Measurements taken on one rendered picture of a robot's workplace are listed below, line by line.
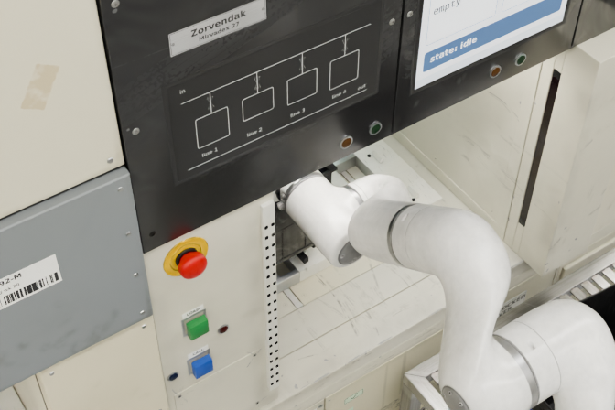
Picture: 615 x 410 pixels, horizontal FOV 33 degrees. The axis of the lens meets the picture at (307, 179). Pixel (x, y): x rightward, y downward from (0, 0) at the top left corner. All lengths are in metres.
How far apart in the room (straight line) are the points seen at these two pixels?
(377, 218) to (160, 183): 0.32
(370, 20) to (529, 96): 0.57
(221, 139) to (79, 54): 0.25
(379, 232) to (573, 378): 0.32
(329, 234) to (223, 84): 0.43
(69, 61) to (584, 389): 0.71
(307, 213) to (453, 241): 0.38
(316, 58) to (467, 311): 0.36
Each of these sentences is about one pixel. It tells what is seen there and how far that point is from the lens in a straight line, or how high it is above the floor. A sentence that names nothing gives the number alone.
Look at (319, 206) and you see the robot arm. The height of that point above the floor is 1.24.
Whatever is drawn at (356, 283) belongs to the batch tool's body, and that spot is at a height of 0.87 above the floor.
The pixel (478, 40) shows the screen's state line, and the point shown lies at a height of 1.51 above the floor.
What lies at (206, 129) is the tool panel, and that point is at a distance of 1.23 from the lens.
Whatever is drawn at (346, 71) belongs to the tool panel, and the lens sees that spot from 1.32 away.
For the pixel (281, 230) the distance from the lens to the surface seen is 1.81.
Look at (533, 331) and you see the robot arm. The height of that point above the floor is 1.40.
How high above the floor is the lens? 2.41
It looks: 46 degrees down
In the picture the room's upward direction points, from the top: straight up
